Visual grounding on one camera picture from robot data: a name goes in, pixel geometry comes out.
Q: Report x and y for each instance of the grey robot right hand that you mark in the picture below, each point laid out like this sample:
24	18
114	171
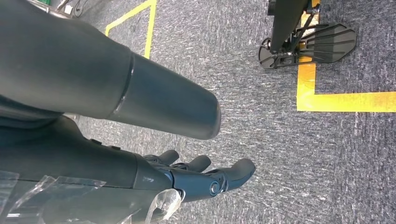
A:
77	68

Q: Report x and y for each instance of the clear plastic film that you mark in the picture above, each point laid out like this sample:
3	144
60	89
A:
46	201

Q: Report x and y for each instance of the robot black leg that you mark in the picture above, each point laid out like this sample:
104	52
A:
287	21

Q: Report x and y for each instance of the robot black foot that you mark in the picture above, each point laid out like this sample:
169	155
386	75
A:
334	43

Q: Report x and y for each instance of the silver metal frame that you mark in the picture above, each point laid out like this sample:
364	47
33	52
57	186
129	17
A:
57	7

